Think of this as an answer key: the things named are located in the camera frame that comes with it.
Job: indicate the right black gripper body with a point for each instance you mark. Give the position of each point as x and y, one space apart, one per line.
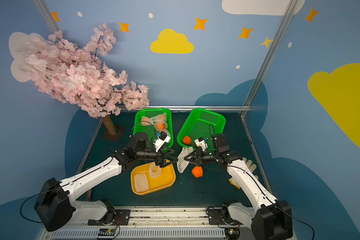
198 157

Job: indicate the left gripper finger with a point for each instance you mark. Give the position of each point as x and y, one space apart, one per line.
161 162
169 159

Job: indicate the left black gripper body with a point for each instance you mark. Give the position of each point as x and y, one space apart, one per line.
161 157

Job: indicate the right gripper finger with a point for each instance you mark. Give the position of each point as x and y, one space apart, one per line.
195 162
196 155

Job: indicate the bare orange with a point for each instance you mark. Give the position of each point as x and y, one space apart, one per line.
187 140
197 172

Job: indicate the white foam net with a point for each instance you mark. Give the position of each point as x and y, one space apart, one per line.
154 171
141 183
182 163

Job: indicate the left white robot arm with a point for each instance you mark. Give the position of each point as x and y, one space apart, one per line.
57 204

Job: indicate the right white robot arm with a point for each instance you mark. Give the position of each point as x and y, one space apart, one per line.
267 218

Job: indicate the yellow plastic tray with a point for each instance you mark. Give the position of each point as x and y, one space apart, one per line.
165 180

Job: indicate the netted orange back left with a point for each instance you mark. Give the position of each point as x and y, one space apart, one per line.
146 121

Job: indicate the left green plastic basket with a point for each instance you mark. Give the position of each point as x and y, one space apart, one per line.
150 130

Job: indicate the green plastic basket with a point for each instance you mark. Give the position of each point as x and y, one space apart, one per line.
150 130
201 123

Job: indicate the right green plastic basket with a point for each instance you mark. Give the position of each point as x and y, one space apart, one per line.
201 123

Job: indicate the netted orange centre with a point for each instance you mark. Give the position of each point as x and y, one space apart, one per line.
160 126

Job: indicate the white cotton work glove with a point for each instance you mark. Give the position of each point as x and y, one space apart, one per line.
251 166

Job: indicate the netted orange back right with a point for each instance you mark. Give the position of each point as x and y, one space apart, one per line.
160 118

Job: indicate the pink artificial blossom tree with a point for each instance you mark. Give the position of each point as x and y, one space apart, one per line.
69 74

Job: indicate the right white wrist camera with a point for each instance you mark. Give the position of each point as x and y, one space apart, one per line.
201 143

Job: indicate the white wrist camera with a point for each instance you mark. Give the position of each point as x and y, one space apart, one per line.
163 138
201 143

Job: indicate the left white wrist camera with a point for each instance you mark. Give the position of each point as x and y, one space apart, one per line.
163 138

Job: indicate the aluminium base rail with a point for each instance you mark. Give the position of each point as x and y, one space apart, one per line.
149 223

